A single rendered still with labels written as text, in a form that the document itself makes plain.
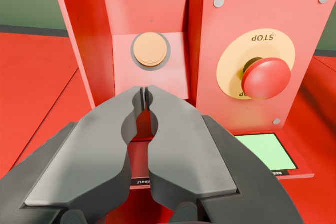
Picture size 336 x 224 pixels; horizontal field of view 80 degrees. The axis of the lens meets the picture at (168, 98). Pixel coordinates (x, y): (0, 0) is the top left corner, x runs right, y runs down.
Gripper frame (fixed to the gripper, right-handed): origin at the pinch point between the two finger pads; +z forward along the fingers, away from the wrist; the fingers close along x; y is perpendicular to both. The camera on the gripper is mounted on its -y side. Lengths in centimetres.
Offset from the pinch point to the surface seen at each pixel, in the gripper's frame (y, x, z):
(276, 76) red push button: 1.0, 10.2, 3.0
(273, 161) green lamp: 10.0, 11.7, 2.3
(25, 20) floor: 8, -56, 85
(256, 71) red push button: 0.6, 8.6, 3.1
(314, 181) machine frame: 27.2, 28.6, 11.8
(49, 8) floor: 3, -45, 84
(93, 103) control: 2.6, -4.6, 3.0
